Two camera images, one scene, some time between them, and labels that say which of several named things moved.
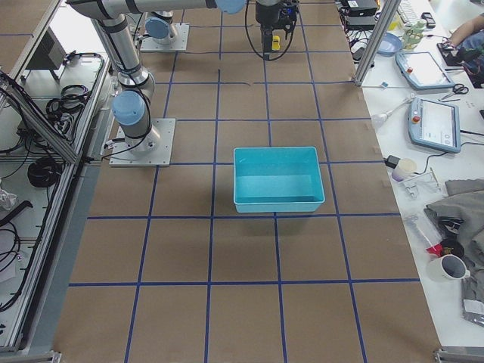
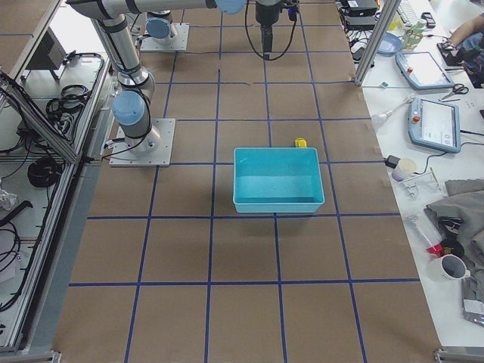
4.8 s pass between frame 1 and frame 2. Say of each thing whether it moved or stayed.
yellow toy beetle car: moved
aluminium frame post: stayed
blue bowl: stayed
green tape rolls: stayed
